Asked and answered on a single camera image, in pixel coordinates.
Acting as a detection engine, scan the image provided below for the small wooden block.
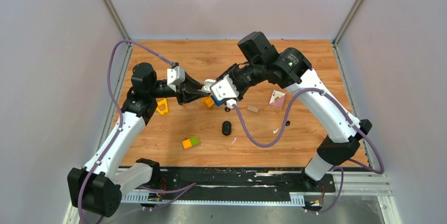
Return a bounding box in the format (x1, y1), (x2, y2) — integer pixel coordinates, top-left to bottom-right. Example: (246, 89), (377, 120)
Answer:
(247, 105), (259, 113)

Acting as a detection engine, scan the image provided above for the black oval case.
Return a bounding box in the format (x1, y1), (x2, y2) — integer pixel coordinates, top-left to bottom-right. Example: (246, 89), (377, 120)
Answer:
(221, 121), (232, 136)

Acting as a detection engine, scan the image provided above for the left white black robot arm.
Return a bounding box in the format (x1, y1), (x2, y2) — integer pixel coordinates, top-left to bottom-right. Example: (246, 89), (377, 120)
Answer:
(67, 63), (211, 217)

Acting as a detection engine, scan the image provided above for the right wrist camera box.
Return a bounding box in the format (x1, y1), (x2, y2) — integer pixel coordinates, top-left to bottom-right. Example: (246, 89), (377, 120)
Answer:
(211, 74), (239, 109)

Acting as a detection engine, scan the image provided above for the orange triangular plastic piece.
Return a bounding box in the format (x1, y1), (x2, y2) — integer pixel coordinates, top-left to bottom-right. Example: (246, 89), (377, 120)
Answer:
(156, 98), (169, 115)

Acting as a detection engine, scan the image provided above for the pink card box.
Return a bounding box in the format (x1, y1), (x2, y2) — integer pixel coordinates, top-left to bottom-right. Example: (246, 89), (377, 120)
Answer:
(268, 90), (286, 110)

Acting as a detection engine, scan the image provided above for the white slotted cable duct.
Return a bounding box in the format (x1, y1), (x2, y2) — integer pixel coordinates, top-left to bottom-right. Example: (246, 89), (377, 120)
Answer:
(120, 193), (306, 206)

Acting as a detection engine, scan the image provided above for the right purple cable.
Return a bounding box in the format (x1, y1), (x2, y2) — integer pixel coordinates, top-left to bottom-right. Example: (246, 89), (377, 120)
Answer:
(232, 87), (385, 215)

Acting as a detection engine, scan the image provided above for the purple cable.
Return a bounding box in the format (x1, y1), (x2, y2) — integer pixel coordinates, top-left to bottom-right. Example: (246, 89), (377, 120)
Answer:
(232, 87), (385, 215)
(76, 39), (197, 224)

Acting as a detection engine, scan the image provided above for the orange green toy brick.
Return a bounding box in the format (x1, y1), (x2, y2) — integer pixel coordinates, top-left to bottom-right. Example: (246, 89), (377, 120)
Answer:
(181, 137), (200, 150)

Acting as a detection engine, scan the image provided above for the yellow toy brick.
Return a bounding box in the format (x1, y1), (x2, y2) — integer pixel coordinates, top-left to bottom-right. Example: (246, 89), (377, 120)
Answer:
(201, 96), (215, 108)

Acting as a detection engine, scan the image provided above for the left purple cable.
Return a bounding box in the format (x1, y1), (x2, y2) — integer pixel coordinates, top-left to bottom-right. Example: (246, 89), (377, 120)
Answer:
(76, 39), (197, 224)

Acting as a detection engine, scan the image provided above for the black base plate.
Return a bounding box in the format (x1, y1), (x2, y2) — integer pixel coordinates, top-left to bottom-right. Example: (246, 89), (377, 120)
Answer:
(145, 167), (336, 202)

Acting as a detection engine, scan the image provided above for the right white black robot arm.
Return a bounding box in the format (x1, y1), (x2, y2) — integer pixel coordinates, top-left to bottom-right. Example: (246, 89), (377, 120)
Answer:
(209, 31), (372, 191)

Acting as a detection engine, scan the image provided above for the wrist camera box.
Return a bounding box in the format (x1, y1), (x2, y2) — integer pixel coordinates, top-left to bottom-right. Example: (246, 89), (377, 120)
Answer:
(211, 74), (239, 109)
(167, 66), (186, 92)

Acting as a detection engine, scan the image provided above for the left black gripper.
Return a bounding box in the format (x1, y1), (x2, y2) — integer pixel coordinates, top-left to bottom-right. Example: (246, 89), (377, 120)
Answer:
(149, 70), (210, 106)

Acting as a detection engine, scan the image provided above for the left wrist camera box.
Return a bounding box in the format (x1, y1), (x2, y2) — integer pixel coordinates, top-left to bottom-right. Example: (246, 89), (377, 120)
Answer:
(167, 66), (186, 92)

